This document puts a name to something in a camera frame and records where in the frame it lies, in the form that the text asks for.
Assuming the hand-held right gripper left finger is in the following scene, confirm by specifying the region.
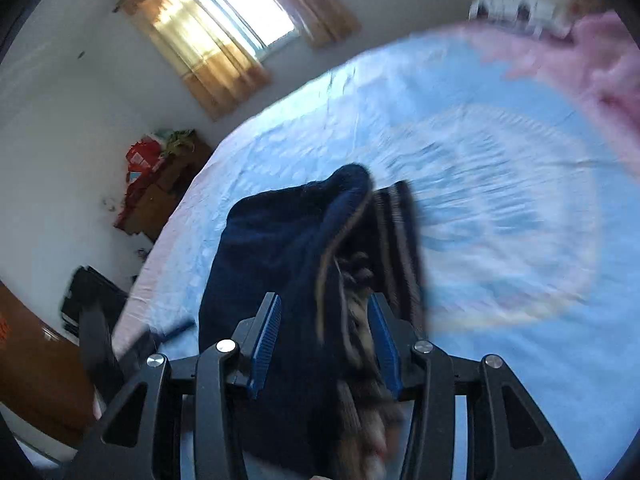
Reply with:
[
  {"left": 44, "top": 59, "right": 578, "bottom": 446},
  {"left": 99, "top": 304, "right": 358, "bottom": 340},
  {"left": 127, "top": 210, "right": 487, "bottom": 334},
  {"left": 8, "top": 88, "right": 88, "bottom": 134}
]
[{"left": 65, "top": 292, "right": 283, "bottom": 480}]

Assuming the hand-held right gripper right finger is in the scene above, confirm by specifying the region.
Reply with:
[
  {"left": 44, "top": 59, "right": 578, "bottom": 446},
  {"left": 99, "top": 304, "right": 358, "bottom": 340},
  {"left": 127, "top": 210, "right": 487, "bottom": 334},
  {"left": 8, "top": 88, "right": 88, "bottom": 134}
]
[{"left": 367, "top": 292, "right": 583, "bottom": 480}]

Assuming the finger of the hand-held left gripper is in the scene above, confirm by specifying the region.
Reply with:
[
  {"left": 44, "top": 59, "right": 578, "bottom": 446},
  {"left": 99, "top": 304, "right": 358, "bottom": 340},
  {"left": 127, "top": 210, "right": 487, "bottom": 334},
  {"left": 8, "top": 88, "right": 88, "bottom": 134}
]
[{"left": 147, "top": 320, "right": 195, "bottom": 346}]

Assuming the navy striped knit sweater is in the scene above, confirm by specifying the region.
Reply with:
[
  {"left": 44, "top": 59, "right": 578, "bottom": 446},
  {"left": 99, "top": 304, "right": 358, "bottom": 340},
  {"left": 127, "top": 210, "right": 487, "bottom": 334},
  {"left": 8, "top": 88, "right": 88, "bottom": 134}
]
[{"left": 197, "top": 162, "right": 431, "bottom": 480}]

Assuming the brown wooden furniture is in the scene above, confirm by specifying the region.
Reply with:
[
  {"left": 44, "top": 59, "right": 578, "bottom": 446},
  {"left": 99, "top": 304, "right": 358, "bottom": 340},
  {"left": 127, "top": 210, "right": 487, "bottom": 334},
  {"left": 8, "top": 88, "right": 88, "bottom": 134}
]
[{"left": 0, "top": 280, "right": 108, "bottom": 448}]

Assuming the wooden cabinet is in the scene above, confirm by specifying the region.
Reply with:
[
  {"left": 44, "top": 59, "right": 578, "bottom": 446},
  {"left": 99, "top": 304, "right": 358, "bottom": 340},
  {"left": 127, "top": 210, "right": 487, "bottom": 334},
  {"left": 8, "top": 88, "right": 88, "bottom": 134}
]
[{"left": 115, "top": 132, "right": 213, "bottom": 243}]

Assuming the bed with light dotted sheet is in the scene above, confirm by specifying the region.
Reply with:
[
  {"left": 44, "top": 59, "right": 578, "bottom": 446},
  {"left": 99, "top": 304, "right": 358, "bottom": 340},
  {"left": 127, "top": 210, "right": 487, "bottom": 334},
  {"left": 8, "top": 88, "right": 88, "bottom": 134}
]
[{"left": 107, "top": 20, "right": 640, "bottom": 480}]

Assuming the red bag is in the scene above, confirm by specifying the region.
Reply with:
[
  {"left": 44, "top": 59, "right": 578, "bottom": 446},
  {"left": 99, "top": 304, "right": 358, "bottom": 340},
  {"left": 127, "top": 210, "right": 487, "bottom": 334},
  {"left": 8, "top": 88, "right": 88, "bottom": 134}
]
[{"left": 125, "top": 137, "right": 163, "bottom": 183}]

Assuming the green cloth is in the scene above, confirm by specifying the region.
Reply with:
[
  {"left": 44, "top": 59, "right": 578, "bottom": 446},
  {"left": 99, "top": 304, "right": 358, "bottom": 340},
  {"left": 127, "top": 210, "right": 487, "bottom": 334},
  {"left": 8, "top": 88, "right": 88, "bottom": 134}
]
[{"left": 160, "top": 129, "right": 196, "bottom": 156}]

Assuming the wide tan curtain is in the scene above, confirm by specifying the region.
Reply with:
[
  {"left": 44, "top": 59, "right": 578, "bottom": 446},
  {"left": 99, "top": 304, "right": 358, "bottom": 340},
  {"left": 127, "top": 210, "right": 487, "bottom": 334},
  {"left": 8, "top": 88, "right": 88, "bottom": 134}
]
[{"left": 117, "top": 0, "right": 273, "bottom": 121}]

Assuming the bright window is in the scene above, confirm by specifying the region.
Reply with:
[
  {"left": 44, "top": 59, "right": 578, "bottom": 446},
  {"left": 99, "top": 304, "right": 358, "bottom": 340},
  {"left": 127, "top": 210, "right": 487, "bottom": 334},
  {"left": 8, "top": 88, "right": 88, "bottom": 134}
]
[{"left": 172, "top": 0, "right": 301, "bottom": 61}]

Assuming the narrow tan curtain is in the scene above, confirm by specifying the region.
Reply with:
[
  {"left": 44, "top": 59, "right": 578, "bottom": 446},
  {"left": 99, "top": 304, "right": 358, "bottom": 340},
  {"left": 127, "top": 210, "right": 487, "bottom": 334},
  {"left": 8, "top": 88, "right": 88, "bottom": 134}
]
[{"left": 260, "top": 0, "right": 361, "bottom": 48}]

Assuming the pink blanket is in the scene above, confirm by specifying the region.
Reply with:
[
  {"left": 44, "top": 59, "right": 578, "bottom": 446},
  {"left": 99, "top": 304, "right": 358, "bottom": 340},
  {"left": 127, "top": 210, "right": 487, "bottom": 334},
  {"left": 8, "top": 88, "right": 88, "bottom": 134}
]
[{"left": 480, "top": 10, "right": 640, "bottom": 181}]

